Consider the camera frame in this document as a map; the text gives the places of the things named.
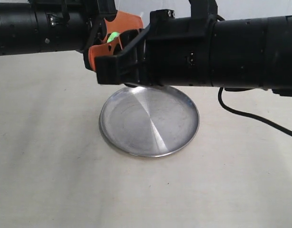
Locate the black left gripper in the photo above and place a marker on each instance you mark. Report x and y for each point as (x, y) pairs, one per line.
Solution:
(122, 61)

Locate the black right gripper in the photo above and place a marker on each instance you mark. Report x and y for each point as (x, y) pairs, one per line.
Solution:
(178, 50)

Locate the thin yellow-green glow stick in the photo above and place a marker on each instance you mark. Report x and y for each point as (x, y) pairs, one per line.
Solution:
(112, 36)

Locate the left robot arm black grey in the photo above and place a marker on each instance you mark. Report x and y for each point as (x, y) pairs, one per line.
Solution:
(34, 27)

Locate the right robot arm black grey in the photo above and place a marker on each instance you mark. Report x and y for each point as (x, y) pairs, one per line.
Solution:
(258, 56)

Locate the round stainless steel plate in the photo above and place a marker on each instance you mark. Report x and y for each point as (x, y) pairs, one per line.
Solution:
(149, 121)

